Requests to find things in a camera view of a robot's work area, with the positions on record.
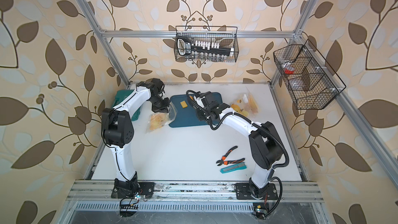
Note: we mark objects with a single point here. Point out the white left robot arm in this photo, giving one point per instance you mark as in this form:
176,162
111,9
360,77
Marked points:
117,129

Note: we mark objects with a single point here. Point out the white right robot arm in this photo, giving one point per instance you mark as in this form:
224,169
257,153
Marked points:
267,149

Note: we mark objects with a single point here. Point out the teal utility knife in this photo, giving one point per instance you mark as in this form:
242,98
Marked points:
234,167

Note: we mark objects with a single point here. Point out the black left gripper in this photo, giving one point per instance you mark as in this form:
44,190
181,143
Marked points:
164,109

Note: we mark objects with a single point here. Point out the black socket set holder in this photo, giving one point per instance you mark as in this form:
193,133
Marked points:
188,46

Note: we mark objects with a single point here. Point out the black wire basket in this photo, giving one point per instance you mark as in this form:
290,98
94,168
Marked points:
225,35
315,83

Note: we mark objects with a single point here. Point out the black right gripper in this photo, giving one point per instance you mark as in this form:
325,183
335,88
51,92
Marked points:
200,116

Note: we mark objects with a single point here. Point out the clear resealable duck bag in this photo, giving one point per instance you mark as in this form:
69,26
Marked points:
252,102

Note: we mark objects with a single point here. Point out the red item in basket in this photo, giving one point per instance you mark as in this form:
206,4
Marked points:
289,70

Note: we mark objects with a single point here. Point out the stack of duck bags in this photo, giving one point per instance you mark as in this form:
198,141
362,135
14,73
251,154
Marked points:
159,120

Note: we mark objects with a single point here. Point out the black wire basket right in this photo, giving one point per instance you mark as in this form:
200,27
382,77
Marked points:
315,83

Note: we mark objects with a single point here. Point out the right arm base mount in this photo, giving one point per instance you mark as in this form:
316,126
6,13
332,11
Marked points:
269,196

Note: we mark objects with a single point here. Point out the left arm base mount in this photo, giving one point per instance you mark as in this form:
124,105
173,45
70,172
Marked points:
130,193

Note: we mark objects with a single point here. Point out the black wire basket back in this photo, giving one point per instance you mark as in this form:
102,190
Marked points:
225,35

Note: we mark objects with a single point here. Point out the dark blue tray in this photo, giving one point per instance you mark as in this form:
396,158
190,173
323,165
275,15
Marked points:
186,117

